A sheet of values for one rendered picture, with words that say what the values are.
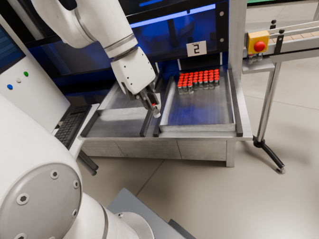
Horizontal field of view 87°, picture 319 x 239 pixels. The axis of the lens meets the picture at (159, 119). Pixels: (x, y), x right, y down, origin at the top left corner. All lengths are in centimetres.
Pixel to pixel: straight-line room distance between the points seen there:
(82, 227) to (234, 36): 80
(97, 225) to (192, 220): 112
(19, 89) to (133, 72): 72
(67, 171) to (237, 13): 76
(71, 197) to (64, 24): 36
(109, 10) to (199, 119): 45
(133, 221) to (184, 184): 101
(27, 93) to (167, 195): 116
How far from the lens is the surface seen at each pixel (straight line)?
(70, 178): 18
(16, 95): 106
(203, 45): 84
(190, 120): 66
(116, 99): 94
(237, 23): 82
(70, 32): 46
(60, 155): 18
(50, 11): 44
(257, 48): 84
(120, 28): 44
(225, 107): 70
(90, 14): 45
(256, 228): 141
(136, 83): 46
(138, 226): 52
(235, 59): 88
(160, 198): 149
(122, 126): 75
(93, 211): 32
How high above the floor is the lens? 134
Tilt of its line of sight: 42 degrees down
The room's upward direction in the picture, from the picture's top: 20 degrees counter-clockwise
